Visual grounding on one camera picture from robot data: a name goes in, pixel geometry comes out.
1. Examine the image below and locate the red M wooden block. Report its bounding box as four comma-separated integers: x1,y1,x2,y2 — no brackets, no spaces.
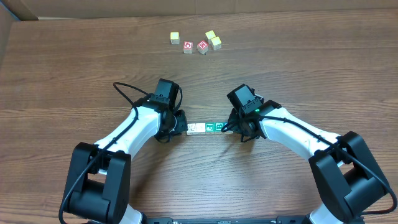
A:
197,40,209,55

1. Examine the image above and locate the yellow wooden block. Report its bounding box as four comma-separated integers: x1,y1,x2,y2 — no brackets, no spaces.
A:
170,32,180,45
210,36,222,50
205,30,216,42

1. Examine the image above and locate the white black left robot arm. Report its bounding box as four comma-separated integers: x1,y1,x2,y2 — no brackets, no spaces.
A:
58,79,188,224

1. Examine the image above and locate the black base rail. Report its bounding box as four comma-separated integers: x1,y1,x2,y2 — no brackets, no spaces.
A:
141,215,311,224

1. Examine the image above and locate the red O wooden block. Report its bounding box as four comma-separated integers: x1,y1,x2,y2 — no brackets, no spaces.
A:
183,41,193,54

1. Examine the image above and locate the green B wooden block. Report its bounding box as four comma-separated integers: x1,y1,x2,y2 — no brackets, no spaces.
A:
215,123,225,134

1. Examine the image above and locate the white picture wooden block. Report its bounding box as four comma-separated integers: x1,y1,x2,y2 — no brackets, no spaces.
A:
187,123,197,136

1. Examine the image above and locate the yellow wooden block top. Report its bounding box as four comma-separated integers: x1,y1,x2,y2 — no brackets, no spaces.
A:
205,30,216,42

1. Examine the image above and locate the yellow wooden block right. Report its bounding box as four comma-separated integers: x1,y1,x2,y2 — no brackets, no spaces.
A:
210,36,222,50

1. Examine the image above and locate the yellow wooden block far left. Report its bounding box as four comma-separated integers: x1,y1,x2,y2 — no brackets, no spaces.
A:
170,32,180,45

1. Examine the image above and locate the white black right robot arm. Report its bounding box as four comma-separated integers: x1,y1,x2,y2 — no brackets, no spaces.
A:
221,84,397,223

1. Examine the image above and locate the green letter wooden block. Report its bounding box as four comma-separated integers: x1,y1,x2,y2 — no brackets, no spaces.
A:
205,123,215,134

